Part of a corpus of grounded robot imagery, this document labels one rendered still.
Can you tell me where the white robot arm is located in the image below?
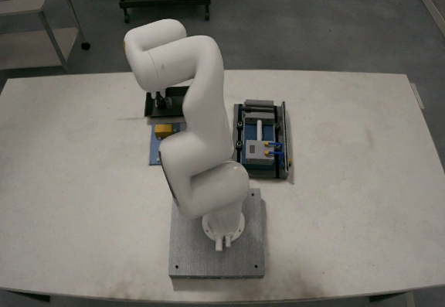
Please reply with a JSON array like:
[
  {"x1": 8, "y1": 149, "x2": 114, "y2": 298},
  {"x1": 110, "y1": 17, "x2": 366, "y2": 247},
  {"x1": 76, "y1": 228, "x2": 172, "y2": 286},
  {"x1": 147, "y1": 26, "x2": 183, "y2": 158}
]
[{"x1": 124, "y1": 19, "x2": 250, "y2": 251}]

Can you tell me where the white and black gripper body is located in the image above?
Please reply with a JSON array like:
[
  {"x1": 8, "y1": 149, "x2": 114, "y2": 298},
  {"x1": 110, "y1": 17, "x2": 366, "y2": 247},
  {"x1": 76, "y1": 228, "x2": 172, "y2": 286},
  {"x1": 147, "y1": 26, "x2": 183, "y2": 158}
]
[{"x1": 151, "y1": 88, "x2": 166, "y2": 99}]

